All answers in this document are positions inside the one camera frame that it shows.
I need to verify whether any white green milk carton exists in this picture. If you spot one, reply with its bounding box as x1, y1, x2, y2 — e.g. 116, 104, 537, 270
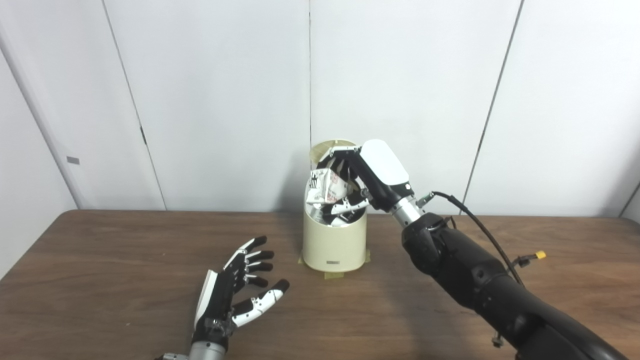
306, 168, 351, 205

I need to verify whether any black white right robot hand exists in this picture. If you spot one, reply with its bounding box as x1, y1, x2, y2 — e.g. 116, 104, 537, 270
316, 139, 416, 226

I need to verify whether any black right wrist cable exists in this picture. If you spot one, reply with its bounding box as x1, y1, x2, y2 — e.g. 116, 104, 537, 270
417, 191, 526, 288

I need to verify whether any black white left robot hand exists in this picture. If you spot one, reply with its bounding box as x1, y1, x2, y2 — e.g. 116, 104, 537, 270
192, 236, 290, 348

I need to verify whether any cream round bin lid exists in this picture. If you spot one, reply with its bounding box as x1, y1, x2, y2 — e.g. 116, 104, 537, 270
310, 139, 358, 163

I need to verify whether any cream-colored round bin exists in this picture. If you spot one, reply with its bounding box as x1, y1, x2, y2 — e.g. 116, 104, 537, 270
301, 170, 368, 273

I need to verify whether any yellow-tipped cable connector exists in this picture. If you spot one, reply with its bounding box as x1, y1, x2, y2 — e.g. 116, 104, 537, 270
510, 251, 547, 268

